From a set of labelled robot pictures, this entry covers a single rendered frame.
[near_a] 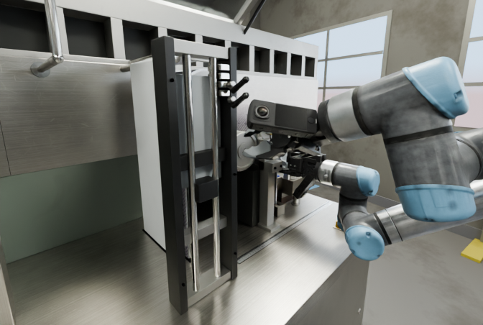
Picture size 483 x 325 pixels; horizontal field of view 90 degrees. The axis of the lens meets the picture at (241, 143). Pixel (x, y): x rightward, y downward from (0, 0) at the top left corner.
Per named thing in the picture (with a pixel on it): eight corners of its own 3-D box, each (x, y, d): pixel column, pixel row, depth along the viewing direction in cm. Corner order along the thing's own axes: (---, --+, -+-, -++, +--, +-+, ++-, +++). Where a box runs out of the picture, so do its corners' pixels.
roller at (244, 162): (230, 174, 72) (229, 134, 69) (184, 158, 90) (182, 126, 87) (257, 165, 80) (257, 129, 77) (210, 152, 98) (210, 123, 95)
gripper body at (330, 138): (295, 161, 50) (353, 149, 41) (266, 150, 45) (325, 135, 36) (295, 126, 52) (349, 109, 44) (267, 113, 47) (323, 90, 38)
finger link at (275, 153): (261, 165, 48) (296, 151, 42) (255, 164, 47) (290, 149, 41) (259, 144, 50) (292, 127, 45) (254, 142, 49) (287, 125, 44)
